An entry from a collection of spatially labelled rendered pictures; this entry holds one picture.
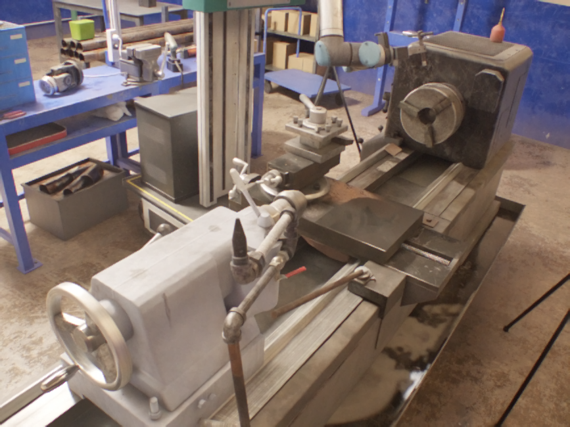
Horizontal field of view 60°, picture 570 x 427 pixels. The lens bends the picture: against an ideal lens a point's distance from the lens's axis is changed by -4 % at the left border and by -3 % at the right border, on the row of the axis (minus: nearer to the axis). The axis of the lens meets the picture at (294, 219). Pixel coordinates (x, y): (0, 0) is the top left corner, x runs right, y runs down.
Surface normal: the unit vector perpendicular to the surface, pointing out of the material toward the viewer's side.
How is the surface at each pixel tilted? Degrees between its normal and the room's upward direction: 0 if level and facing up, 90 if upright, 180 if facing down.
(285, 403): 0
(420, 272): 0
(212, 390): 90
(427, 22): 90
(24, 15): 90
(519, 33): 90
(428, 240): 0
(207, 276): 82
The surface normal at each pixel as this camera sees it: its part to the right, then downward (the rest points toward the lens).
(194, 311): 0.82, 0.12
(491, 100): -0.56, 0.39
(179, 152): 0.75, 0.39
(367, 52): 0.30, 0.16
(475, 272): 0.07, -0.86
